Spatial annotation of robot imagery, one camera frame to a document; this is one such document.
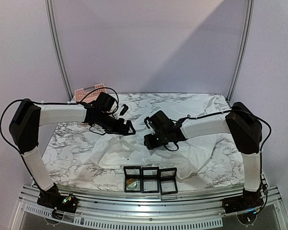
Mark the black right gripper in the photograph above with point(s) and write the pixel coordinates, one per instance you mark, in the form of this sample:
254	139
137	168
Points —
150	141

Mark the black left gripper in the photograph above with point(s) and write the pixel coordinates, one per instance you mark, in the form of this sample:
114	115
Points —
119	129

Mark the white button shirt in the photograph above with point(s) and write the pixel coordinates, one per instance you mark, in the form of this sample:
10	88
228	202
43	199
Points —
209	157

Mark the green red round brooch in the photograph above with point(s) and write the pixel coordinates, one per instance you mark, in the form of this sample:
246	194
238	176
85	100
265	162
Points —
132	184

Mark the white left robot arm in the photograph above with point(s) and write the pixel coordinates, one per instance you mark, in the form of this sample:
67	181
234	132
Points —
24	130

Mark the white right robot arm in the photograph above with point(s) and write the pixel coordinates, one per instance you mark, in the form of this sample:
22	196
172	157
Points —
246	131

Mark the right black display case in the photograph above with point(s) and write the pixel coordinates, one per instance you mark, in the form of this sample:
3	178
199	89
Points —
167	181

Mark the black display case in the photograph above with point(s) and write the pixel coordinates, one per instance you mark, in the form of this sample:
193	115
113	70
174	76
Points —
149	180
167	181
132	172

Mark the middle black display case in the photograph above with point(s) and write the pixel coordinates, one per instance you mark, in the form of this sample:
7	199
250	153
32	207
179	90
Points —
149	180

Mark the left black display case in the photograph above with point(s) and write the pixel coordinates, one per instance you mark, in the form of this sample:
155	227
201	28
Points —
132	172

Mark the pink plastic basket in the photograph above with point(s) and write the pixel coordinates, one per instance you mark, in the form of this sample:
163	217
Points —
89	94

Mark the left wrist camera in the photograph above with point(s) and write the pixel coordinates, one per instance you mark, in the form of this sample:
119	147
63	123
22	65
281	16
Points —
123	110

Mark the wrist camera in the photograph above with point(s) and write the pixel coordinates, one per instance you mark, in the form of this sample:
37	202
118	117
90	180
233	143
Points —
123	110
149	125

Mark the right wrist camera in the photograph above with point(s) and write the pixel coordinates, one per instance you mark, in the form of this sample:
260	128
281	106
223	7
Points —
149	125

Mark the aluminium front rail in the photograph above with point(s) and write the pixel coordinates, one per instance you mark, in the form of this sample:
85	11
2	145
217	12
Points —
104	210

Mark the left aluminium frame post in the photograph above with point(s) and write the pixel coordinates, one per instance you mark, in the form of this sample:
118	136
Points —
57	48

